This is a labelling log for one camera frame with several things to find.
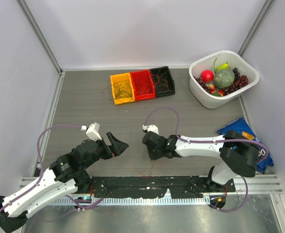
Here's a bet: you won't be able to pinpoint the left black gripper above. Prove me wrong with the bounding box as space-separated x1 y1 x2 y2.
82 132 128 169

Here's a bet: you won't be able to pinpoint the brown cables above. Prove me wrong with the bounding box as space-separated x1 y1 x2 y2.
156 68 172 93

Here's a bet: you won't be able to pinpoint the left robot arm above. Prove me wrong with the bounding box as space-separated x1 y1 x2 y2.
0 132 129 233

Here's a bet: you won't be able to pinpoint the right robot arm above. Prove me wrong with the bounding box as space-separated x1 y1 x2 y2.
142 131 259 192

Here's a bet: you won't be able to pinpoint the yellow plastic bin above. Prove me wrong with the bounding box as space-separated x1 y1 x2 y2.
110 72 135 105

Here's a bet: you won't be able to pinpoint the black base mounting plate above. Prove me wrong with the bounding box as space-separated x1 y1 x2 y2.
89 176 236 199

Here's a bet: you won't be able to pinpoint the red plastic bin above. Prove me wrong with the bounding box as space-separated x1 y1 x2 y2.
130 69 156 101

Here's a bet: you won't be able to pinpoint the black plastic bin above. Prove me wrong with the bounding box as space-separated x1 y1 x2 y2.
149 66 175 98

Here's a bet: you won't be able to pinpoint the white plastic basket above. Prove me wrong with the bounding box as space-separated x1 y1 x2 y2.
189 50 259 109

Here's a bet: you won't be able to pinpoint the small peach fruit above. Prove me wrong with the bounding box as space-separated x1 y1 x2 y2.
208 84 224 97

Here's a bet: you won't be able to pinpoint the red apple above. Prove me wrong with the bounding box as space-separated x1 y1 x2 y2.
200 70 214 83

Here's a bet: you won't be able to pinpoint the green melon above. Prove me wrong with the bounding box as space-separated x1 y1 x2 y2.
213 69 235 89

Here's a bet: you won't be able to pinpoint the yellow-green pear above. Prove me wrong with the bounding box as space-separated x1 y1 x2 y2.
216 62 229 72

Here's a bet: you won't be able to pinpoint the dark red grape bunch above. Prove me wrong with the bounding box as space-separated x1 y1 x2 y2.
223 75 249 96

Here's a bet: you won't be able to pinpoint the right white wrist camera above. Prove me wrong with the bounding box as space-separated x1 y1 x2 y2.
142 125 159 134

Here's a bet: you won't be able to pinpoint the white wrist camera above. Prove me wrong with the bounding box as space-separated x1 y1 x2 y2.
81 122 102 141
142 125 159 134

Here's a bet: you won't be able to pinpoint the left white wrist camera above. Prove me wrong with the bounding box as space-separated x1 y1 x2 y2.
81 122 102 141

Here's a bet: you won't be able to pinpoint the white slotted cable duct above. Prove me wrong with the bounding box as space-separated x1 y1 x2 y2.
50 196 210 206

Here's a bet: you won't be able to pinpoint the aluminium frame rail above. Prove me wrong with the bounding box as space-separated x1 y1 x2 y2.
229 174 284 195

